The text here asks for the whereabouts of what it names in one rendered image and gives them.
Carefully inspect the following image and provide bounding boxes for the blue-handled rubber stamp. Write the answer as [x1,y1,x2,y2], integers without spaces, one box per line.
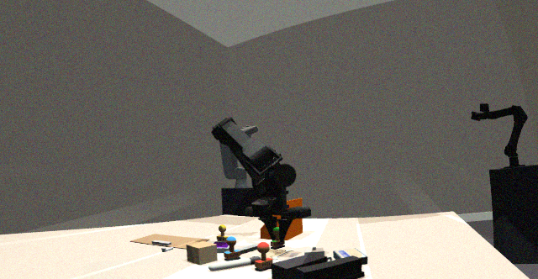
[224,237,240,261]

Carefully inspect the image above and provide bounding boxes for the red-topped rubber stamp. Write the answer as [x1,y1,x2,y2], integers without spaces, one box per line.
[255,242,273,271]

